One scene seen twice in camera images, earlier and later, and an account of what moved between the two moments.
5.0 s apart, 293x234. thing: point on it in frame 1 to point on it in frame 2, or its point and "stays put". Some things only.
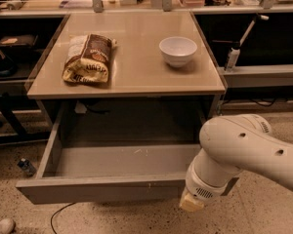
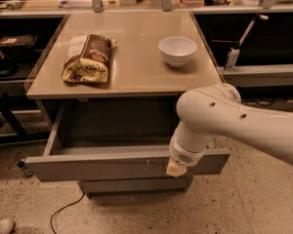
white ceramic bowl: (178, 50) stays put
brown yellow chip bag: (88, 58) stays put
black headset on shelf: (7, 67) stays put
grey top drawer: (99, 173) to (113, 144)
